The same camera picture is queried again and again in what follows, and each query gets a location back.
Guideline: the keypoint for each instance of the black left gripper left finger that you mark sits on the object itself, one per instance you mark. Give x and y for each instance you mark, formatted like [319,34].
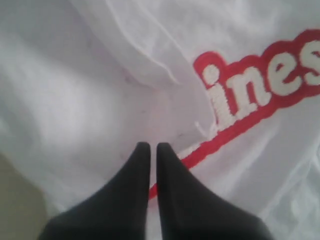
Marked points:
[118,211]

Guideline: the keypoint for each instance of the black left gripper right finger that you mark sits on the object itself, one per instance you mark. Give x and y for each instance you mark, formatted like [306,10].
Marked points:
[190,211]

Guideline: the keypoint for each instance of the white t-shirt red lettering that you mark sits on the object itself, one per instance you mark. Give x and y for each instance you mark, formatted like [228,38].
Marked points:
[232,85]

